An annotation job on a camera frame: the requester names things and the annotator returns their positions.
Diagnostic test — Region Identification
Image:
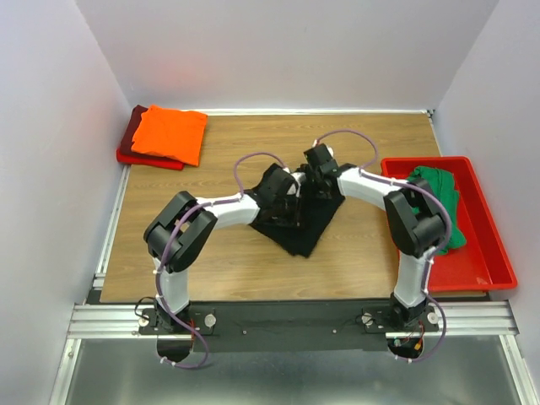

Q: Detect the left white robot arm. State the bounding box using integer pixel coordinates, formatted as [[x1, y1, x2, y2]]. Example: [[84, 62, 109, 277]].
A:
[[143, 164, 306, 333]]

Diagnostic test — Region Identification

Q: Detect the green t shirt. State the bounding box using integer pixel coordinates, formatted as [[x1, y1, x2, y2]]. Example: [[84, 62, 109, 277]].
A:
[[408, 165, 467, 256]]

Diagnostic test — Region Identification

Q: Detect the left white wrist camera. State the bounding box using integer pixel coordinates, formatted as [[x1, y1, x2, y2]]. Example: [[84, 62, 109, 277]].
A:
[[283, 167, 306, 197]]

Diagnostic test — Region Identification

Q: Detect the red plastic bin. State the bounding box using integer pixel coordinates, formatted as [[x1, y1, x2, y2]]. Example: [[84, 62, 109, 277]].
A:
[[381, 156, 518, 293]]

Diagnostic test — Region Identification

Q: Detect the aluminium frame rail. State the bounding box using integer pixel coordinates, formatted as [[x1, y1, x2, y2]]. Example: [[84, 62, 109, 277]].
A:
[[67, 301, 519, 339]]

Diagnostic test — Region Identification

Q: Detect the red folded t shirt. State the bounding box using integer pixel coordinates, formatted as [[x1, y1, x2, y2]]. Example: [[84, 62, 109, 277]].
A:
[[116, 148, 184, 170]]

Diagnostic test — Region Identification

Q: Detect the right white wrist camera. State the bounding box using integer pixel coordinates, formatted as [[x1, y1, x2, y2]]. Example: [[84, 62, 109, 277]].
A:
[[311, 139, 334, 157]]

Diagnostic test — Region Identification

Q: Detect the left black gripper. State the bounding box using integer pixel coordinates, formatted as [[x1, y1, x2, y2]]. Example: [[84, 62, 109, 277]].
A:
[[272, 192, 307, 230]]

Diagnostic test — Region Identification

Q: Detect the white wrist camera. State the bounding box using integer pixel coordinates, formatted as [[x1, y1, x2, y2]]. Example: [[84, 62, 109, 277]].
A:
[[283, 167, 306, 197], [311, 139, 334, 157]]

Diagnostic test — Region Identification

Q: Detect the orange folded t shirt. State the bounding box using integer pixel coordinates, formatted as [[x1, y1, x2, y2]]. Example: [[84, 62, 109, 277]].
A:
[[131, 105, 208, 166]]

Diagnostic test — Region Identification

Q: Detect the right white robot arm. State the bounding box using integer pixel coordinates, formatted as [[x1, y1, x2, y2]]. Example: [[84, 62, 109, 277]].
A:
[[304, 143, 451, 331]]

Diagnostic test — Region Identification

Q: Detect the maroon folded t shirt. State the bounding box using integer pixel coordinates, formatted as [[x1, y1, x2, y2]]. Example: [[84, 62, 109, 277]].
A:
[[119, 105, 148, 155]]

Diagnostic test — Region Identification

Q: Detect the black t shirt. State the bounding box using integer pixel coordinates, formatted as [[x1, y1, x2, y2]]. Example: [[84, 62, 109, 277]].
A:
[[246, 165, 345, 258]]

